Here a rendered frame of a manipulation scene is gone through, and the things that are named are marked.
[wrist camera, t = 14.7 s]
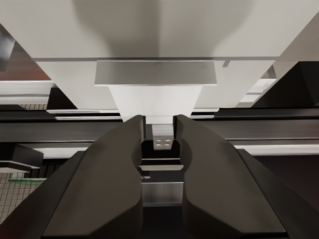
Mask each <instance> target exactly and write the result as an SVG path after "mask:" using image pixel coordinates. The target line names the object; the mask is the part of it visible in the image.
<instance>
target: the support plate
mask: <svg viewBox="0 0 319 239"><path fill-rule="evenodd" d="M318 11H319V0H0V23H1V24H2V25H3V26H4V28H5V29H6V30H7V31H8V32H9V33H10V34H11V35H12V36H13V37H14V39H15V40H16V41H17V42H18V43H19V44H20V45H21V46H22V47H23V49H24V50H25V51H26V52H27V53H28V54H29V55H30V56H31V57H32V58H92V57H258V56H280V55H281V54H282V53H283V51H284V50H285V49H286V48H287V47H288V46H289V44H290V43H291V42H292V41H293V40H294V39H295V37H296V36H297V35H298V34H299V33H300V32H301V31H302V30H303V29H304V28H305V26H306V25H307V24H308V23H309V22H310V21H311V19H312V18H313V17H314V16H315V15H316V14H317V13H318ZM224 62H225V61H214V65H215V72H216V80H217V86H203V87H202V90H201V92H200V94H199V97H198V99H197V101H196V104H195V106H194V108H234V107H235V106H236V105H237V104H238V103H239V102H240V101H241V99H242V98H243V97H244V96H245V95H246V94H247V93H248V92H249V91H250V89H251V88H252V87H253V86H254V85H255V84H256V83H257V81H258V80H259V79H260V78H261V77H262V76H263V74H264V73H265V72H266V71H267V70H268V69H269V68H270V66H271V65H272V64H273V63H274V62H275V60H242V61H230V63H229V65H228V66H227V67H222V66H223V64H224ZM36 63H37V64H38V65H39V66H40V67H41V69H42V70H43V71H44V72H45V73H46V74H47V75H48V76H49V77H50V79H51V80H52V81H53V82H54V83H55V84H56V85H57V86H58V87H59V89H60V90H61V91H62V92H63V93H64V94H65V95H66V96H67V97H68V98H69V100H70V101H71V102H72V103H73V104H74V105H75V106H76V107H77V108H78V109H117V106H116V103H115V101H114V99H113V96H112V94H111V92H110V89H109V87H108V86H95V85H94V82H95V74H96V67H97V61H85V62H36Z"/></svg>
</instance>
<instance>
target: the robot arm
mask: <svg viewBox="0 0 319 239"><path fill-rule="evenodd" d="M173 136H174V139H176V140H177V142H178V143H179V144H180V159H179V160H180V163H181V164H182V165H183V166H184V167H185V169H186V172H185V173H184V183H183V195H182V211H183V222H184V227H185V229H186V230H187V232H188V233H189V234H191V235H192V236H194V237H195V238H197V239H319V213H318V212H317V211H316V210H315V209H314V208H313V207H312V206H311V205H310V204H309V203H308V202H307V201H306V200H305V199H304V198H303V197H301V196H300V195H299V194H298V193H297V192H296V191H294V190H293V189H292V188H291V187H289V186H288V185H287V184H286V183H285V182H284V181H283V180H281V179H280V178H279V177H278V176H276V175H275V174H274V173H273V172H272V171H270V170H269V169H268V168H267V167H265V166H264V165H263V164H262V163H261V162H259V161H258V160H257V159H256V158H255V157H253V156H252V155H251V154H250V153H248V152H247V151H246V150H245V149H244V148H240V149H236V148H235V147H234V146H233V145H232V144H231V143H230V142H228V141H227V140H226V139H225V138H223V137H222V136H221V135H219V134H218V133H216V132H214V131H213V130H211V129H209V128H208V127H206V126H204V125H202V124H200V123H198V122H196V121H194V120H193V119H191V118H189V117H187V116H185V115H183V114H179V115H174V116H173ZM144 139H146V116H142V115H136V116H134V117H132V118H130V119H129V120H127V121H125V122H124V123H122V124H120V125H118V126H117V127H115V128H113V129H111V130H109V131H108V132H106V133H105V134H103V135H102V136H101V137H99V138H98V139H97V140H96V141H95V142H94V143H93V144H92V145H91V146H90V147H88V148H87V149H86V150H85V151H77V152H76V153H75V154H74V155H73V156H71V157H70V158H69V159H68V160H67V161H66V162H65V163H64V164H63V165H61V166H60V167H59V168H58V169H57V170H56V171H55V172H54V173H53V174H52V175H51V176H50V177H49V178H47V179H46V180H45V181H44V182H43V183H42V184H41V185H40V186H39V187H37V188H36V189H35V190H34V191H33V192H32V193H31V194H30V195H29V196H28V197H26V198H25V199H24V200H23V201H22V202H21V203H20V204H19V205H18V206H17V207H16V208H15V209H14V210H13V211H12V212H11V214H10V215H9V216H8V217H7V218H6V219H5V220H4V221H3V223H2V224H1V225H0V239H132V238H133V237H135V236H136V235H137V234H138V233H139V232H140V231H141V229H142V222H143V200H142V185H141V174H140V173H139V171H138V170H137V168H138V166H139V165H140V164H141V163H142V156H141V143H142V142H143V141H144Z"/></svg>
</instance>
